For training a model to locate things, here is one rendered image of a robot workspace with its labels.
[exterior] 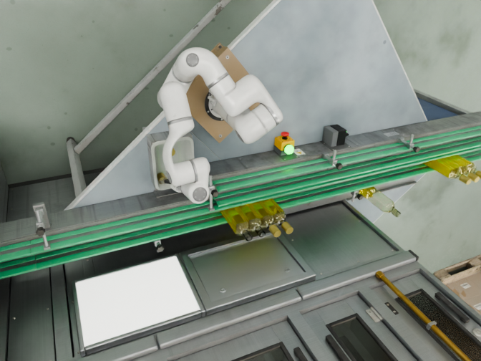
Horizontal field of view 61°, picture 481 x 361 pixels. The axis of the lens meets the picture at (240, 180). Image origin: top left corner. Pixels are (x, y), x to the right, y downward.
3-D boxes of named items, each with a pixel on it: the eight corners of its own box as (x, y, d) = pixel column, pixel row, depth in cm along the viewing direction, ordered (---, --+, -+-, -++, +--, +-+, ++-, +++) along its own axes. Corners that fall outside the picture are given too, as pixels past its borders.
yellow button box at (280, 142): (273, 149, 197) (280, 156, 192) (274, 135, 193) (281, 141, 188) (285, 147, 200) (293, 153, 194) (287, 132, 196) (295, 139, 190)
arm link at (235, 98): (207, 89, 144) (244, 63, 145) (247, 145, 149) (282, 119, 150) (210, 87, 135) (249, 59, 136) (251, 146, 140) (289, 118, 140)
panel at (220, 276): (72, 286, 160) (81, 357, 134) (70, 281, 159) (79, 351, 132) (275, 231, 192) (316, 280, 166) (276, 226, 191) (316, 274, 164)
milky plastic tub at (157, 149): (150, 181, 178) (155, 191, 171) (145, 134, 166) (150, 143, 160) (189, 174, 184) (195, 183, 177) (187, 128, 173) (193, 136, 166)
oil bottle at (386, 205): (358, 193, 219) (392, 220, 198) (360, 184, 216) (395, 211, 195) (366, 191, 221) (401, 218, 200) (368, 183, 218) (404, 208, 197)
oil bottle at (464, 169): (429, 160, 230) (471, 185, 208) (431, 152, 227) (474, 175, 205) (436, 159, 232) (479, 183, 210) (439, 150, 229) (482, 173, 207)
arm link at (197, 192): (182, 165, 132) (210, 157, 135) (175, 158, 141) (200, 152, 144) (192, 208, 136) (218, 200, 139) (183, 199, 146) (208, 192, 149)
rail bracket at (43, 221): (39, 223, 163) (40, 258, 145) (28, 187, 154) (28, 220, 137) (51, 220, 164) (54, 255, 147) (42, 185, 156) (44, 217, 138)
